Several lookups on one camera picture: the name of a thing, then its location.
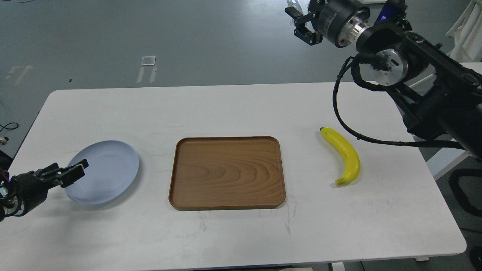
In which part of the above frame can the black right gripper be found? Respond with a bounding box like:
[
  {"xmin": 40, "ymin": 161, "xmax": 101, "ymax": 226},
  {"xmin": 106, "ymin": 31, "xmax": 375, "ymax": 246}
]
[{"xmin": 284, "ymin": 0, "xmax": 371, "ymax": 48}]

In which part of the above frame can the brown wooden tray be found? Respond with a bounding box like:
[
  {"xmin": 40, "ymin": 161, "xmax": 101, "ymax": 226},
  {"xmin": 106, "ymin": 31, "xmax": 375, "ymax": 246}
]
[{"xmin": 168, "ymin": 136, "xmax": 286, "ymax": 211}]

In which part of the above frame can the yellow banana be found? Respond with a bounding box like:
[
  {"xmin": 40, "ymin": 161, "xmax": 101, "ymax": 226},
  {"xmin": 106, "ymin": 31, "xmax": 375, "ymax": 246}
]
[{"xmin": 320, "ymin": 127, "xmax": 361, "ymax": 187}]

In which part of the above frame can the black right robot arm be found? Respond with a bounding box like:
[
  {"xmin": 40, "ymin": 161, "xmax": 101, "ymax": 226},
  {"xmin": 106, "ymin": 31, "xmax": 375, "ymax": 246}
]
[{"xmin": 284, "ymin": 0, "xmax": 482, "ymax": 161}]

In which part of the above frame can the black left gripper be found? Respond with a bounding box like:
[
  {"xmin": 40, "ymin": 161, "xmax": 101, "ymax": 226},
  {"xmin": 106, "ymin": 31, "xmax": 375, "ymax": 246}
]
[{"xmin": 8, "ymin": 159, "xmax": 89, "ymax": 217}]

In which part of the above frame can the white chair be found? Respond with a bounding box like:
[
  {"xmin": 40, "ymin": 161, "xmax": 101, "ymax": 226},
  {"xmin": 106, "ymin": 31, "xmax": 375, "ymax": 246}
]
[{"xmin": 446, "ymin": 0, "xmax": 482, "ymax": 63}]

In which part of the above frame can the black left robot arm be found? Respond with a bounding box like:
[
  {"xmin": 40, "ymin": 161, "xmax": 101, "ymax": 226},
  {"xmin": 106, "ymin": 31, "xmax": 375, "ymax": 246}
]
[{"xmin": 0, "ymin": 152, "xmax": 89, "ymax": 221}]

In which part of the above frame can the light blue round plate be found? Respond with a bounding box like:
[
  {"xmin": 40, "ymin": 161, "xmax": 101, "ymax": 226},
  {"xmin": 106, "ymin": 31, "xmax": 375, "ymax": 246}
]
[{"xmin": 65, "ymin": 140, "xmax": 139, "ymax": 205}]

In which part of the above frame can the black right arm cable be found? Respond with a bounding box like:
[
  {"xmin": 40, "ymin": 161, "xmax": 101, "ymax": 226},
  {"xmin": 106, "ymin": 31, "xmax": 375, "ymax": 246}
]
[{"xmin": 332, "ymin": 53, "xmax": 467, "ymax": 151}]

